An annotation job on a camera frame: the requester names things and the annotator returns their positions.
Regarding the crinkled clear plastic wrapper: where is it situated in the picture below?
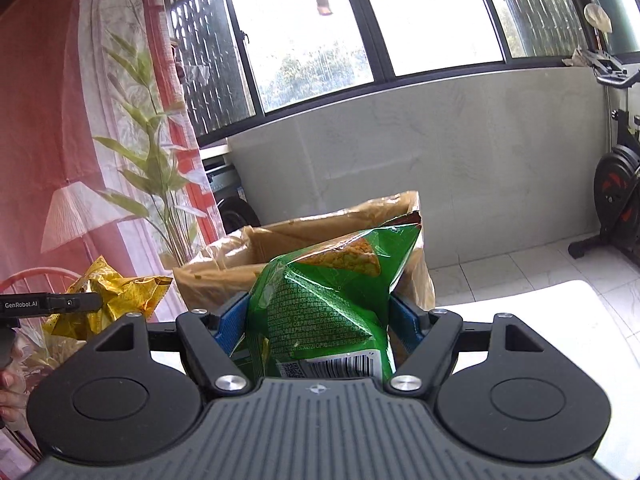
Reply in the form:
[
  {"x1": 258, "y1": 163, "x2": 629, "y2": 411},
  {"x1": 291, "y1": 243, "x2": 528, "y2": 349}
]
[{"x1": 15, "y1": 322, "x2": 88, "y2": 386}]

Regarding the beige rag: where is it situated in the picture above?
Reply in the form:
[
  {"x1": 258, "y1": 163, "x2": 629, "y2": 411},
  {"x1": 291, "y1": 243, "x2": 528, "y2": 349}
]
[{"x1": 561, "y1": 47, "x2": 593, "y2": 68}]

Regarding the person's left hand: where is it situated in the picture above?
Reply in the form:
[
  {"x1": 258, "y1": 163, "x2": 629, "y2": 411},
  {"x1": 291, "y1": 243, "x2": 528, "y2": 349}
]
[{"x1": 0, "y1": 355, "x2": 27, "y2": 426}]

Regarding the red wire chair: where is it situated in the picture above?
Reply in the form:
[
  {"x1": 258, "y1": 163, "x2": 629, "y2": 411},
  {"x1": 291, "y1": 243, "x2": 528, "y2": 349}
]
[{"x1": 0, "y1": 268, "x2": 83, "y2": 295}]

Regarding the black exercise bike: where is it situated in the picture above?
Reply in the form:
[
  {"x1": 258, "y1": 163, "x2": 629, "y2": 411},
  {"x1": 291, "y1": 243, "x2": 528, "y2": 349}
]
[{"x1": 567, "y1": 49, "x2": 640, "y2": 261}]

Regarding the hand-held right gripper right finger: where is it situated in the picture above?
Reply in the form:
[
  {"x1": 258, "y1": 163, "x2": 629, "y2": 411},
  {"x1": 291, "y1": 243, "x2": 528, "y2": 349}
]
[{"x1": 386, "y1": 296, "x2": 556, "y2": 396}]

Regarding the dark green pipe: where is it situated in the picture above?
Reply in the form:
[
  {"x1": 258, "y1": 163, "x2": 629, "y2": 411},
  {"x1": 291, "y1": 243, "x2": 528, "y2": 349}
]
[{"x1": 575, "y1": 0, "x2": 640, "y2": 55}]

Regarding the green chip bag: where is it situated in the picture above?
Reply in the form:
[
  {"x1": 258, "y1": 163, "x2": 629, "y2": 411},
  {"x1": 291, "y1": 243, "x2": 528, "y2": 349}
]
[{"x1": 230, "y1": 224, "x2": 423, "y2": 382}]

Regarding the red and white curtain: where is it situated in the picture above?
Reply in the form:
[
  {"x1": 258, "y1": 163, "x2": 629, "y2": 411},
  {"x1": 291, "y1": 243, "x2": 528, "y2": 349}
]
[{"x1": 0, "y1": 0, "x2": 226, "y2": 466}]

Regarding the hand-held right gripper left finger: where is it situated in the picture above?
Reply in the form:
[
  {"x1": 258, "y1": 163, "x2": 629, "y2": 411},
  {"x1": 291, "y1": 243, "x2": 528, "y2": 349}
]
[{"x1": 92, "y1": 294, "x2": 251, "y2": 396}]

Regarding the white pleated lampshade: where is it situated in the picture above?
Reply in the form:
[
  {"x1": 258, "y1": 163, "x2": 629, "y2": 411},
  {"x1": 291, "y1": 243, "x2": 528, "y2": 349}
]
[{"x1": 40, "y1": 181, "x2": 128, "y2": 254}]

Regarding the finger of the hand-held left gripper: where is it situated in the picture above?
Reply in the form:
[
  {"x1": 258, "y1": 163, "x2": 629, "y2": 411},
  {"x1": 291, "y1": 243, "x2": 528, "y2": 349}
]
[{"x1": 45, "y1": 292, "x2": 104, "y2": 315}]

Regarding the golden yellow snack bag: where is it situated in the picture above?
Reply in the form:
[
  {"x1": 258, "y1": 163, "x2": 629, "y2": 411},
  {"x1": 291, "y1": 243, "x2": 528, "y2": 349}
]
[{"x1": 42, "y1": 256, "x2": 173, "y2": 343}]

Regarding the green leafy plant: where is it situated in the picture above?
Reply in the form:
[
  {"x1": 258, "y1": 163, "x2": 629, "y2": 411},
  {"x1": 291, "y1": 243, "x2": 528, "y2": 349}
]
[{"x1": 92, "y1": 32, "x2": 208, "y2": 266}]

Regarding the black framed window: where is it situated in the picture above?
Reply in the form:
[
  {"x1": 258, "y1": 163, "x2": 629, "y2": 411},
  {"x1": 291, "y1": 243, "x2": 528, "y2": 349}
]
[{"x1": 167, "y1": 0, "x2": 640, "y2": 138}]

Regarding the black wheel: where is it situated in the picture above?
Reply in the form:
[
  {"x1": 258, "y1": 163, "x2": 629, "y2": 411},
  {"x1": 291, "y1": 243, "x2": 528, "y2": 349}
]
[{"x1": 201, "y1": 156, "x2": 262, "y2": 235}]

